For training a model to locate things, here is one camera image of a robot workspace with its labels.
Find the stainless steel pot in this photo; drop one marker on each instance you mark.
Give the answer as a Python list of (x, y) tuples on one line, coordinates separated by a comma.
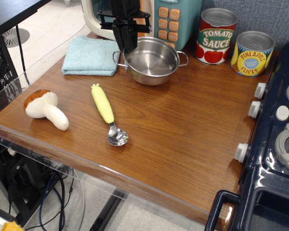
[(152, 62)]

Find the light blue folded towel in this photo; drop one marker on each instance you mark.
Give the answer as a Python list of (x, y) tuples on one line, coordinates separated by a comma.
[(91, 57)]

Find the toy microwave oven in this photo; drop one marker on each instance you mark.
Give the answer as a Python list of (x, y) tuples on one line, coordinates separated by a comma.
[(173, 21)]

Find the white stove knob bottom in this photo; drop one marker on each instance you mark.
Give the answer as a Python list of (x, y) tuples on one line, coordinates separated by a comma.
[(241, 151)]

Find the white stove knob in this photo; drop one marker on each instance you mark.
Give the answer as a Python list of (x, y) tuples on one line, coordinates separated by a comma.
[(260, 90), (241, 151), (254, 109)]

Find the plush mushroom toy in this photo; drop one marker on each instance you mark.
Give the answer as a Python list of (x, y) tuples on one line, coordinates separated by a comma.
[(43, 104)]

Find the white stove knob middle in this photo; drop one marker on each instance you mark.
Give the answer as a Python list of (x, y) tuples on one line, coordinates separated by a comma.
[(254, 109)]

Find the tomato sauce can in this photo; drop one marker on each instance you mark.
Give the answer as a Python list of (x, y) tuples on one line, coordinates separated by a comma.
[(216, 30)]

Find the white stove knob top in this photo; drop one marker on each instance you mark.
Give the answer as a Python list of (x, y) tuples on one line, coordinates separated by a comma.
[(260, 90)]

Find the pineapple slices can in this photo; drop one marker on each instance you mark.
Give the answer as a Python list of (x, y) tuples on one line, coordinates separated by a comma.
[(252, 53)]

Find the dark blue toy stove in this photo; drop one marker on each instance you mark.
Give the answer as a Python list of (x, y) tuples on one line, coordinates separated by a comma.
[(262, 203)]

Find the black side desk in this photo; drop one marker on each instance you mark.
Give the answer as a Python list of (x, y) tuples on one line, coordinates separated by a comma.
[(12, 12)]

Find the yellow handled metal spoon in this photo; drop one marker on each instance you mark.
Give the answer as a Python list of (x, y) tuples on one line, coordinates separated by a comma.
[(116, 136)]

